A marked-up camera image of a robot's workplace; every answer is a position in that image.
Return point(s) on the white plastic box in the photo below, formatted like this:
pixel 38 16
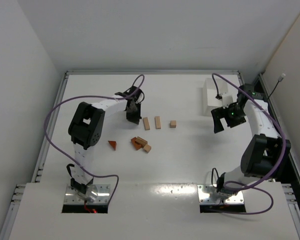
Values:
pixel 209 93

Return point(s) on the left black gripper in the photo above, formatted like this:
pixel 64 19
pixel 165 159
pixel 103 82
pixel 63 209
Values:
pixel 133 110

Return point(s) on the light wood numbered plank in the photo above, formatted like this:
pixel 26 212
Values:
pixel 146 124

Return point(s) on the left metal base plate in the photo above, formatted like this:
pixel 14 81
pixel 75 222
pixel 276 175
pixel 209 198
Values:
pixel 97 194

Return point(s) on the metal base plate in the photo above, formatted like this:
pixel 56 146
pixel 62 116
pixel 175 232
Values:
pixel 97 194
pixel 208 196

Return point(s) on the small light wood cube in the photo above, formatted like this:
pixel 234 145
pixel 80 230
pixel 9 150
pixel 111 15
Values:
pixel 147 148

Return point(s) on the red-brown triangle block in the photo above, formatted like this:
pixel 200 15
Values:
pixel 113 144

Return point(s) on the black cable white plug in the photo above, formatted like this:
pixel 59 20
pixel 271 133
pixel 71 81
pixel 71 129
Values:
pixel 279 80

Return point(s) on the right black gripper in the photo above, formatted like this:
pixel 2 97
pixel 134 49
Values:
pixel 221 116

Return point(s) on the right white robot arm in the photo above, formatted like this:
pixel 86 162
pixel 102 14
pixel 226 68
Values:
pixel 266 154

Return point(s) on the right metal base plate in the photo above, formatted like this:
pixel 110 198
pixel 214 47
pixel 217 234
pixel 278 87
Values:
pixel 208 196

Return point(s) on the light wood plank block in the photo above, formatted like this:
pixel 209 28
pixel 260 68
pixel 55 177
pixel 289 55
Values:
pixel 157 120

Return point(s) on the red-brown arch block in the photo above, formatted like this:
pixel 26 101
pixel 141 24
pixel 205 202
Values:
pixel 136 145

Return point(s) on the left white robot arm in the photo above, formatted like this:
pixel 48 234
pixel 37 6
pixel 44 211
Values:
pixel 86 126

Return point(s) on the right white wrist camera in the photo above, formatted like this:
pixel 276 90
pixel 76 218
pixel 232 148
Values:
pixel 225 98

